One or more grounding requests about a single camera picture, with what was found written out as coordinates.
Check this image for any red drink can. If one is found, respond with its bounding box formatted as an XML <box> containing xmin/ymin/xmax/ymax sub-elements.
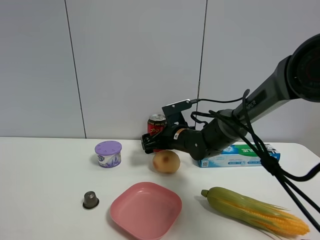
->
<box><xmin>146</xmin><ymin>113</ymin><xmax>168</xmax><ymax>153</ymax></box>

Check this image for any yellowish potato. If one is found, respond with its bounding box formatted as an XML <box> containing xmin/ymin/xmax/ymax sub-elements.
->
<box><xmin>152</xmin><ymin>150</ymin><xmax>181</xmax><ymax>174</ymax></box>

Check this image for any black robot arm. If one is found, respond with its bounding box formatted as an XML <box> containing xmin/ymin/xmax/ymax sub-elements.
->
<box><xmin>141</xmin><ymin>35</ymin><xmax>320</xmax><ymax>161</ymax></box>

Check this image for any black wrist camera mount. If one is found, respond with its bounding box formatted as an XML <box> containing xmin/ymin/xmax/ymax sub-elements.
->
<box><xmin>162</xmin><ymin>99</ymin><xmax>197</xmax><ymax>128</ymax></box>

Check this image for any grey coffee capsule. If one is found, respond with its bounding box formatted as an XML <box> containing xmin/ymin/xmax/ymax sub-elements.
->
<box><xmin>82</xmin><ymin>191</ymin><xmax>100</xmax><ymax>210</ymax></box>

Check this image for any blue green toothpaste box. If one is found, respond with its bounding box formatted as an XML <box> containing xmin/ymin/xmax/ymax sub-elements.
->
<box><xmin>195</xmin><ymin>144</ymin><xmax>281</xmax><ymax>169</ymax></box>

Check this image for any corn cob with husk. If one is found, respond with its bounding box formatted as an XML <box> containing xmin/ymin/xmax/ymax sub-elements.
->
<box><xmin>201</xmin><ymin>187</ymin><xmax>310</xmax><ymax>238</ymax></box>

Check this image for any pink square plate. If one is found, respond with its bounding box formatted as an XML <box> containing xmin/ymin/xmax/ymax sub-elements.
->
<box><xmin>109</xmin><ymin>182</ymin><xmax>183</xmax><ymax>240</ymax></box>

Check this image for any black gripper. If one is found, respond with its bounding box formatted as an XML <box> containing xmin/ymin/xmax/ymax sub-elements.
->
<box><xmin>141</xmin><ymin>125</ymin><xmax>190</xmax><ymax>153</ymax></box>

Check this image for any purple lidded white tub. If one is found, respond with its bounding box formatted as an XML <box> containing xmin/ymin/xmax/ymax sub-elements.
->
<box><xmin>94</xmin><ymin>140</ymin><xmax>122</xmax><ymax>168</ymax></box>

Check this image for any black cable bundle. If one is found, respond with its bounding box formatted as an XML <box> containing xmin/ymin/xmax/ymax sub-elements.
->
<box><xmin>190</xmin><ymin>88</ymin><xmax>320</xmax><ymax>233</ymax></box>

